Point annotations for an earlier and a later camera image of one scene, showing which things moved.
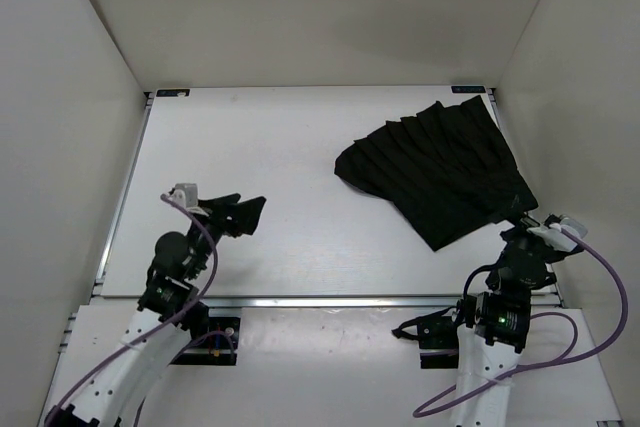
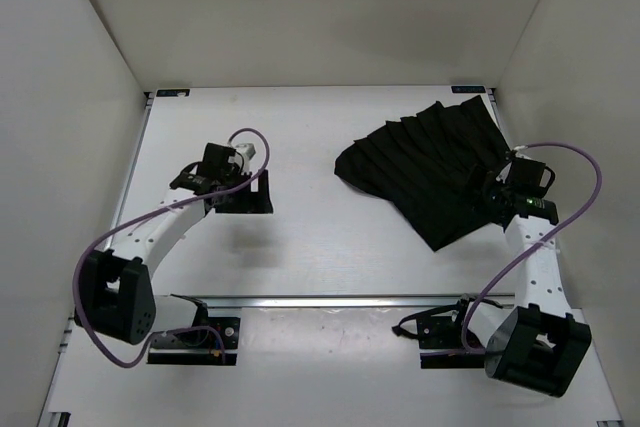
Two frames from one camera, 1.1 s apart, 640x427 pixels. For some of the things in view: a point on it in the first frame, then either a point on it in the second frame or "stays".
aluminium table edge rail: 319,301 stays
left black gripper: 247,214 → 256,201
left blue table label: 172,92 stays
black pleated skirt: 445,169 stays
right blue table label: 468,89 stays
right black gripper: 548,253 → 476,182
